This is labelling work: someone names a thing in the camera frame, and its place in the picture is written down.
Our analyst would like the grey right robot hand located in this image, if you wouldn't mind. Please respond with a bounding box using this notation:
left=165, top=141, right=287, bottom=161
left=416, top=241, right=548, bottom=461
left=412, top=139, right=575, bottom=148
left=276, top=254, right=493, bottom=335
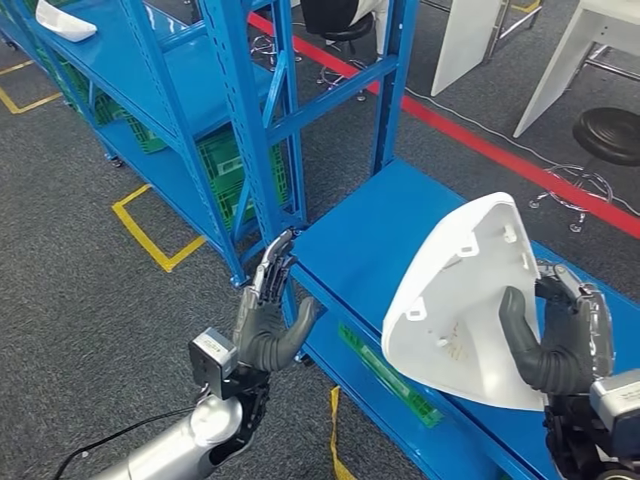
left=498, top=261, right=615, bottom=397

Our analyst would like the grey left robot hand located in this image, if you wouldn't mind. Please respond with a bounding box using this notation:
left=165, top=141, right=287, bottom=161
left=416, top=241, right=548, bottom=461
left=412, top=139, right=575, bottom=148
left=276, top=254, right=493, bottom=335
left=232, top=229, right=320, bottom=374

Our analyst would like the white plastic shell part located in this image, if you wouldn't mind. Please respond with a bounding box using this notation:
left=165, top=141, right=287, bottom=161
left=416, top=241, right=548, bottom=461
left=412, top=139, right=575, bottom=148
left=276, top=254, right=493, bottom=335
left=35, top=0, right=98, bottom=44
left=380, top=192, right=547, bottom=412

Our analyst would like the blue metal shelf rack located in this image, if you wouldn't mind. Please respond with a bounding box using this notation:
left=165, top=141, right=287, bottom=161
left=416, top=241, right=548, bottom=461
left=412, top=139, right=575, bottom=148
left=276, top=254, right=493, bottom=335
left=197, top=0, right=640, bottom=480
left=0, top=0, right=309, bottom=287

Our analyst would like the green plastic crate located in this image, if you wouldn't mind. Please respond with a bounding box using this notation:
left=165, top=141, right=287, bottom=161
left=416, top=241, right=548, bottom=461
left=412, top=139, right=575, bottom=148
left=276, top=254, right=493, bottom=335
left=196, top=129, right=293, bottom=230
left=94, top=92, right=168, bottom=155
left=337, top=322, right=445, bottom=429
left=37, top=46, right=94, bottom=111

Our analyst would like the yellow floor tape mark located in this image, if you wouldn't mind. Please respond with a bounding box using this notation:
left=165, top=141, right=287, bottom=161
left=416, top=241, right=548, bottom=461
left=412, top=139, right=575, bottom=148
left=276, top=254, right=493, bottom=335
left=111, top=184, right=207, bottom=274
left=0, top=59, right=65, bottom=115

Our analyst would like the white desk panel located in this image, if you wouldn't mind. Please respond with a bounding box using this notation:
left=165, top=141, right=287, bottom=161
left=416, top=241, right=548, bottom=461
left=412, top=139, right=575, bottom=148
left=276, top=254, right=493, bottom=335
left=513, top=0, right=640, bottom=139
left=431, top=0, right=503, bottom=98

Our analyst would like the person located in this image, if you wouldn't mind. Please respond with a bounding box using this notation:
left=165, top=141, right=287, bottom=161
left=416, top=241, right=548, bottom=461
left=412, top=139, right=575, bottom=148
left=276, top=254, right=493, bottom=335
left=301, top=0, right=391, bottom=56

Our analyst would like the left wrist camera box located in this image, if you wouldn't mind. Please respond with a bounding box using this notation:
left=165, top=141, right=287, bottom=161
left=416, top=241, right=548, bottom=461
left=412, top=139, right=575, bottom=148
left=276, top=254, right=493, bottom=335
left=188, top=327, right=239, bottom=401

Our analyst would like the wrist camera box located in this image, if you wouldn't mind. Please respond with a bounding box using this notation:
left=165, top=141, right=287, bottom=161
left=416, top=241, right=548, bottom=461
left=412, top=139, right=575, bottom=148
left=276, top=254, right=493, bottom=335
left=188, top=327, right=239, bottom=401
left=589, top=368, right=640, bottom=462

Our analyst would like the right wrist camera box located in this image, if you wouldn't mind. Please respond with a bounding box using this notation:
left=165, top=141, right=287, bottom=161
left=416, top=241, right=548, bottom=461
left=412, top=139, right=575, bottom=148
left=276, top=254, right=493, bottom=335
left=589, top=368, right=640, bottom=462

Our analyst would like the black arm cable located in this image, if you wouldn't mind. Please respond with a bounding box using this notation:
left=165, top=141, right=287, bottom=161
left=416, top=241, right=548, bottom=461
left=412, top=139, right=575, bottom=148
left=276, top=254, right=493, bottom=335
left=52, top=407, right=196, bottom=480

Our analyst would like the white floor cable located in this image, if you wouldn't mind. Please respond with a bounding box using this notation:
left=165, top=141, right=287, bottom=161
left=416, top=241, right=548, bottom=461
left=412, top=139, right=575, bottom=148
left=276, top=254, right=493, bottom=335
left=405, top=86, right=640, bottom=219

